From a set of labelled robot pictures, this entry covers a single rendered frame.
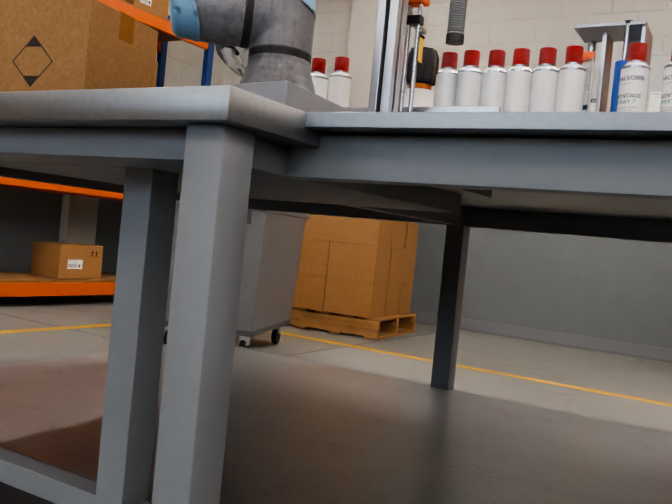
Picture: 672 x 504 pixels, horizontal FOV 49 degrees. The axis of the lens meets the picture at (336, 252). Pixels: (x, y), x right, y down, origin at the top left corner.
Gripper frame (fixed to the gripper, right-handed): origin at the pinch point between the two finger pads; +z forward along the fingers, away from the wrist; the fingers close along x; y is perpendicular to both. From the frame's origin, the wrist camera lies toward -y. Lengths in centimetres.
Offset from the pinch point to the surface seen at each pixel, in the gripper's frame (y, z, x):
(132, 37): -25.2, -7.0, 9.9
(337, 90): -1.4, 19.8, -21.8
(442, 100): -2, 35, -43
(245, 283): 159, 1, 127
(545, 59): -1, 39, -65
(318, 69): -0.2, 12.0, -19.0
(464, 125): -65, 65, -59
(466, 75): -2, 33, -50
